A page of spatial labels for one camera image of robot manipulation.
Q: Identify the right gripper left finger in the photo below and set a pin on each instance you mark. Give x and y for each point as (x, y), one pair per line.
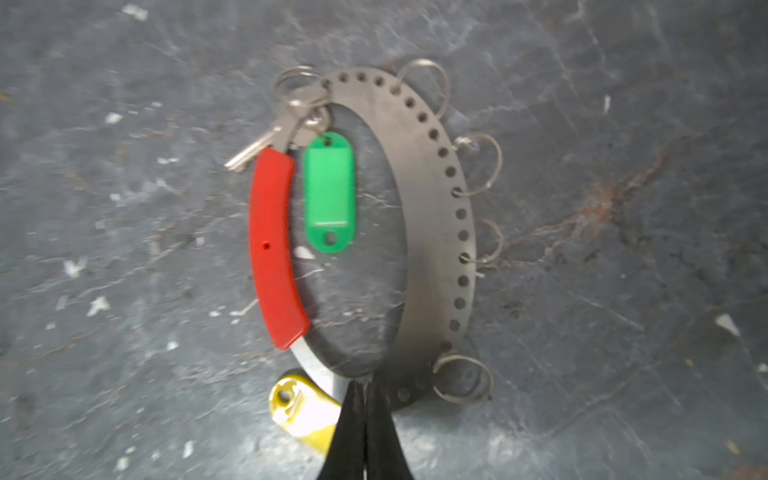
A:
(345, 459)

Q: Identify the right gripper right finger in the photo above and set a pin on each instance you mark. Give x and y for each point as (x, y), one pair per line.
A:
(384, 456)

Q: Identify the yellow key tag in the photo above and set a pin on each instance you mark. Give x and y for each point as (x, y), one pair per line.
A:
(304, 411)

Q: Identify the green key tag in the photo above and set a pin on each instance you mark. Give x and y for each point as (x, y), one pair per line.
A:
(329, 191)

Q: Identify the silver key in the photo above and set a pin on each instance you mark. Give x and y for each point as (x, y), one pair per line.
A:
(301, 117)

